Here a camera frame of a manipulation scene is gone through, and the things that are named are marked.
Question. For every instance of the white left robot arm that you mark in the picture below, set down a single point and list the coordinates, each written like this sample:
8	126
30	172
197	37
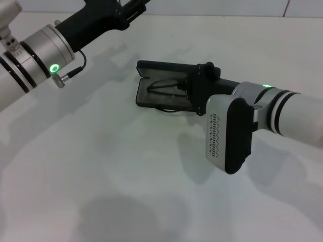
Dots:
38	55

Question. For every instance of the black glasses case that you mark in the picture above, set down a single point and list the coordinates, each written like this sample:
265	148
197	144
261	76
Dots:
161	69

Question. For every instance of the black glasses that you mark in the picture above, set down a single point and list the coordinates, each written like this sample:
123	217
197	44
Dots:
161	87

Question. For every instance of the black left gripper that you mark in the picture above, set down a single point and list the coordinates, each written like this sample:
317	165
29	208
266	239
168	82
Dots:
96	22

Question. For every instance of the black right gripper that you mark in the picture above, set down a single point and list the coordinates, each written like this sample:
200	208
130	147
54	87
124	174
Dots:
202	88

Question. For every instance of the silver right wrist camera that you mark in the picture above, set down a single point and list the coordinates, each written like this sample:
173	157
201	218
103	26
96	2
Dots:
237	136

